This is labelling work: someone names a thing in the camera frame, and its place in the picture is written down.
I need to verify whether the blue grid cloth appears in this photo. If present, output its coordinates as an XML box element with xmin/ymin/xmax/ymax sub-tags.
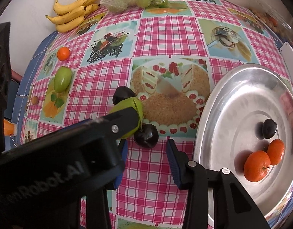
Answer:
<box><xmin>12</xmin><ymin>32</ymin><xmax>59</xmax><ymax>146</ymax></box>

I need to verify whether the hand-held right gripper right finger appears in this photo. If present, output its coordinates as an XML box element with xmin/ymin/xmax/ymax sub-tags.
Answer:
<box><xmin>166</xmin><ymin>138</ymin><xmax>271</xmax><ymax>229</ymax></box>

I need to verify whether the oval green mango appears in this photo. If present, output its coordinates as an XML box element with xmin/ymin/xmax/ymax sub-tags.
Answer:
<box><xmin>53</xmin><ymin>66</ymin><xmax>72</xmax><ymax>93</ymax></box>
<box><xmin>108</xmin><ymin>97</ymin><xmax>144</xmax><ymax>139</ymax></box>

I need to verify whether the pink chair edge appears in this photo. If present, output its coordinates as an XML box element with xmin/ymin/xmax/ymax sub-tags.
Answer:
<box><xmin>10</xmin><ymin>70</ymin><xmax>23</xmax><ymax>85</ymax></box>

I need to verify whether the medium orange tangerine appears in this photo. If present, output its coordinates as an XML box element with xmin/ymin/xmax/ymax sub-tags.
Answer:
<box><xmin>267</xmin><ymin>139</ymin><xmax>285</xmax><ymax>166</ymax></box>

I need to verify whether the clear container of nuts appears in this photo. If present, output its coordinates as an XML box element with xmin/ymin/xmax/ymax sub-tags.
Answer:
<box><xmin>250</xmin><ymin>6</ymin><xmax>293</xmax><ymax>39</ymax></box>

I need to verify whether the small orange tangerine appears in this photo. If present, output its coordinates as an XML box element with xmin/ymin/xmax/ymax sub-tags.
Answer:
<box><xmin>57</xmin><ymin>47</ymin><xmax>71</xmax><ymax>61</ymax></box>

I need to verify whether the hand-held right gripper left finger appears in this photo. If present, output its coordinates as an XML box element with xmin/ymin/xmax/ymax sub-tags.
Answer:
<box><xmin>42</xmin><ymin>139</ymin><xmax>128</xmax><ymax>229</ymax></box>

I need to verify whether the large orange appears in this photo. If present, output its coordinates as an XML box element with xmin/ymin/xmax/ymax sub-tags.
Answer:
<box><xmin>243</xmin><ymin>150</ymin><xmax>271</xmax><ymax>182</ymax></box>

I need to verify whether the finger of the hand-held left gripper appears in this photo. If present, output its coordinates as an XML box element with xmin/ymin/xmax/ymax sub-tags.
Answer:
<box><xmin>100</xmin><ymin>107</ymin><xmax>139</xmax><ymax>141</ymax></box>

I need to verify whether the round metal plate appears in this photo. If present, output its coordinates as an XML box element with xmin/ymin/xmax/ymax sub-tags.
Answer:
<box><xmin>192</xmin><ymin>63</ymin><xmax>293</xmax><ymax>228</ymax></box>

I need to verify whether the pink checked picture tablecloth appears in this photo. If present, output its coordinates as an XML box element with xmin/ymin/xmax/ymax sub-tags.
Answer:
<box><xmin>20</xmin><ymin>0</ymin><xmax>293</xmax><ymax>229</ymax></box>

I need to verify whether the dark purple plum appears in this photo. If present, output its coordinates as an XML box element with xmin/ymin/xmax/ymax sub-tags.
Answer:
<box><xmin>263</xmin><ymin>119</ymin><xmax>278</xmax><ymax>139</ymax></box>
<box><xmin>134</xmin><ymin>123</ymin><xmax>159</xmax><ymax>148</ymax></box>
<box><xmin>112</xmin><ymin>86</ymin><xmax>136</xmax><ymax>105</ymax></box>

